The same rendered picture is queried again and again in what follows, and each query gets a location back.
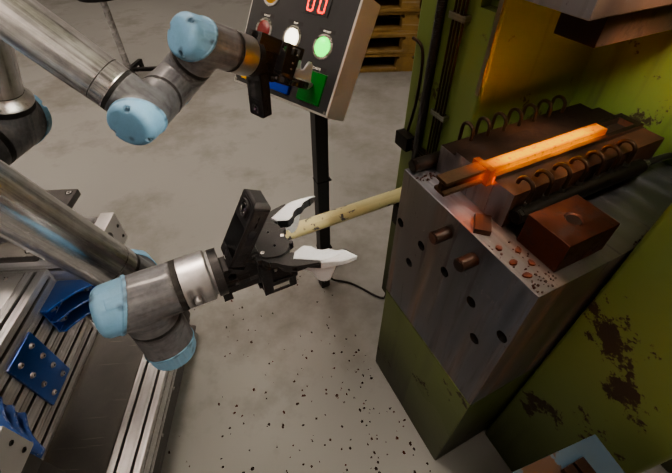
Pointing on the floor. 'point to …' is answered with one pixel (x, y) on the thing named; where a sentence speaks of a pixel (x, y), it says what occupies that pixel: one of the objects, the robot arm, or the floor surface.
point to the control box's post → (320, 177)
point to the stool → (109, 15)
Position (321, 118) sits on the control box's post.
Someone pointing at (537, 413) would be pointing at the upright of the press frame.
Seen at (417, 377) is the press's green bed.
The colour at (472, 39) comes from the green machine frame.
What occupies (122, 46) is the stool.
